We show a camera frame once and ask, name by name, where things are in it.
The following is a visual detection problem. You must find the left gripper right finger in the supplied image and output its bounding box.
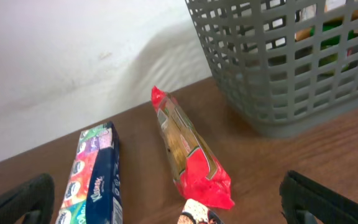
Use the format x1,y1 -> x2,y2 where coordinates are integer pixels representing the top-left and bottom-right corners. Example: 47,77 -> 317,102
280,170 -> 358,224

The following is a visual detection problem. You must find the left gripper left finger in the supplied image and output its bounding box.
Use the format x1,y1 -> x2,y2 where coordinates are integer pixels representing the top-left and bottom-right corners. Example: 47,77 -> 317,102
0,174 -> 55,224

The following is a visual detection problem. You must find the red spaghetti packet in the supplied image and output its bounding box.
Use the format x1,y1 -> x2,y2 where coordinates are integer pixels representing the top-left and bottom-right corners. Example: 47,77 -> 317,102
151,86 -> 234,210

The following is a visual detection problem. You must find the green lid jar with label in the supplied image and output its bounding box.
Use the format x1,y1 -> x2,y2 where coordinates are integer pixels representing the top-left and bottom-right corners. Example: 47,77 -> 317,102
319,22 -> 358,77

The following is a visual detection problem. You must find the orange snack bag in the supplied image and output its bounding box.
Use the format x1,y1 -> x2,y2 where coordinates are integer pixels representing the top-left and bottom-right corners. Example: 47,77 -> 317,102
295,0 -> 358,41

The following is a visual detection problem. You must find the Kleenex tissue multipack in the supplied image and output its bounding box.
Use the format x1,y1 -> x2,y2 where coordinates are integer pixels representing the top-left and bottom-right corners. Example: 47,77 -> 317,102
55,121 -> 123,224

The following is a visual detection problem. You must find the brown white snack bag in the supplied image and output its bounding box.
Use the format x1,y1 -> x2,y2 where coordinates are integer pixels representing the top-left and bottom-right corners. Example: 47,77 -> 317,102
177,199 -> 224,224

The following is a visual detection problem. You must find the grey plastic basket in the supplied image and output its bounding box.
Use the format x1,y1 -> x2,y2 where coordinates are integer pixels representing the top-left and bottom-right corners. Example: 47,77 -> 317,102
186,0 -> 358,138

